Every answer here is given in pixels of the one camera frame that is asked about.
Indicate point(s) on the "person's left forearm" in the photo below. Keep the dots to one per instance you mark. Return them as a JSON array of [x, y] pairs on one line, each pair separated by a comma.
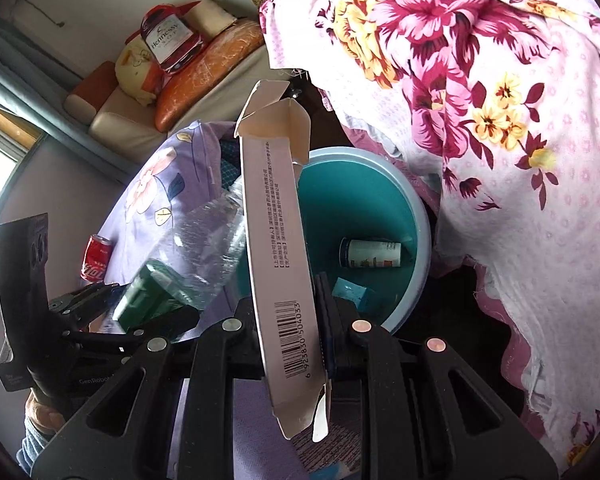
[[32, 452]]

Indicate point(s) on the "green box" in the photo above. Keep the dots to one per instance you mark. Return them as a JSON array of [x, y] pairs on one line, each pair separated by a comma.
[[145, 295]]

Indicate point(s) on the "pink floral blanket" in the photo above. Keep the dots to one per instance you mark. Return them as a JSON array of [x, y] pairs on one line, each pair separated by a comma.
[[480, 85]]

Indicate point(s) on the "teal plastic bin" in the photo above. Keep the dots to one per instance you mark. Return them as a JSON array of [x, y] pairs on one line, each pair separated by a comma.
[[380, 200]]

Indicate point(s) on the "beige sofa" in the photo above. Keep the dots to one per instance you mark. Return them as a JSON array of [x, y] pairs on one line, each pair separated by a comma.
[[125, 120]]

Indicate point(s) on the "white green drink can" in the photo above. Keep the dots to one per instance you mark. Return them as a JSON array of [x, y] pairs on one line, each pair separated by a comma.
[[372, 253]]

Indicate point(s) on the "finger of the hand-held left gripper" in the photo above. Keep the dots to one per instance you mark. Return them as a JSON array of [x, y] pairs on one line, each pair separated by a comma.
[[145, 335], [87, 297]]

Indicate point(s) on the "purple floral tablecloth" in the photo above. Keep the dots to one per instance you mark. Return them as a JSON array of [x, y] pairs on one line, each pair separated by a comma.
[[145, 195]]

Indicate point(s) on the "long white carton box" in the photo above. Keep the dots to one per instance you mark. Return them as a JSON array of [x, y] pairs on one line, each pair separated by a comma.
[[275, 260]]

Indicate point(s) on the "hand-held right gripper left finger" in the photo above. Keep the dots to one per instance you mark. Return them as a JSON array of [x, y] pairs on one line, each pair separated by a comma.
[[225, 360]]

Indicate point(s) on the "grey curtain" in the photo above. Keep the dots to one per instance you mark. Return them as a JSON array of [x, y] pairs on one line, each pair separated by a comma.
[[55, 105]]

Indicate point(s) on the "small teal packet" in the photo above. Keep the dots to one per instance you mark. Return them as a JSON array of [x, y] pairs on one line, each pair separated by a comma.
[[352, 294]]

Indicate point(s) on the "person's left hand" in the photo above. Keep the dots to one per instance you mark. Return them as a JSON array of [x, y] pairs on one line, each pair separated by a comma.
[[42, 410]]

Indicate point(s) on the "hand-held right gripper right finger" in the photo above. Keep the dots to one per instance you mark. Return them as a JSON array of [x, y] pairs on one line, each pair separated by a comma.
[[324, 310]]

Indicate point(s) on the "red soda can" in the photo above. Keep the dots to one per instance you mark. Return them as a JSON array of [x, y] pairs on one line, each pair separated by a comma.
[[96, 259]]

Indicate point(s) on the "yellow plush toy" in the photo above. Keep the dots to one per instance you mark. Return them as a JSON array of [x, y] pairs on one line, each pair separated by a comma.
[[132, 72]]

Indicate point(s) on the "beige pillow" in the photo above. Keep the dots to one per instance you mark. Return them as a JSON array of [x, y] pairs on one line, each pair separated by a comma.
[[210, 17]]

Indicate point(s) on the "orange leather cushion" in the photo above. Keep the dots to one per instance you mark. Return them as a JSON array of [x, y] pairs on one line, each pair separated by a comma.
[[205, 75]]

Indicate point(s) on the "clear plastic bottle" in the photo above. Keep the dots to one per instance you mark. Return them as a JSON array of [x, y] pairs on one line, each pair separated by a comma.
[[205, 240]]

